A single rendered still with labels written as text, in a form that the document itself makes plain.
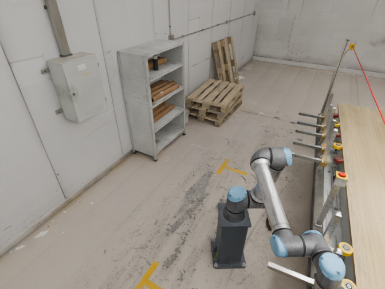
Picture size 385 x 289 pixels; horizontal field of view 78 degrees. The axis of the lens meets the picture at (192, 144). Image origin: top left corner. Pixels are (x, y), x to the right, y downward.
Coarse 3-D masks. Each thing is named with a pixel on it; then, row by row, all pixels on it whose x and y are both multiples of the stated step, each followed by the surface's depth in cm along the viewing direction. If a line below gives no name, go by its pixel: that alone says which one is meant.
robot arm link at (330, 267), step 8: (320, 256) 96; (328, 256) 95; (336, 256) 95; (320, 264) 94; (328, 264) 92; (336, 264) 92; (344, 264) 92; (320, 272) 94; (328, 272) 91; (336, 272) 90; (344, 272) 90; (320, 280) 95; (328, 280) 92; (336, 280) 90; (328, 288) 94; (336, 288) 93
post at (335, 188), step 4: (332, 188) 165; (336, 188) 161; (332, 192) 164; (336, 192) 163; (328, 196) 170; (332, 196) 166; (328, 200) 169; (332, 200) 167; (324, 204) 175; (328, 204) 170; (324, 208) 174; (328, 208) 172; (324, 212) 175; (320, 216) 179; (324, 216) 177; (320, 220) 181; (316, 224) 184; (320, 224) 183
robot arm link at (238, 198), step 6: (234, 186) 197; (240, 186) 197; (228, 192) 194; (234, 192) 192; (240, 192) 191; (246, 192) 191; (228, 198) 193; (234, 198) 188; (240, 198) 187; (246, 198) 190; (228, 204) 196; (234, 204) 190; (240, 204) 190; (246, 204) 190; (234, 210) 194; (240, 210) 195
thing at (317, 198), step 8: (320, 120) 327; (320, 128) 309; (320, 176) 233; (320, 184) 224; (312, 192) 224; (320, 192) 216; (312, 200) 213; (320, 200) 208; (312, 208) 203; (320, 208) 200; (312, 216) 195; (312, 224) 187; (320, 232) 181; (312, 264) 160; (312, 272) 156; (312, 288) 147
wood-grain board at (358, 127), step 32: (352, 128) 270; (384, 128) 271; (352, 160) 222; (384, 160) 223; (352, 192) 188; (384, 192) 188; (352, 224) 163; (384, 224) 163; (352, 256) 146; (384, 256) 144; (384, 288) 129
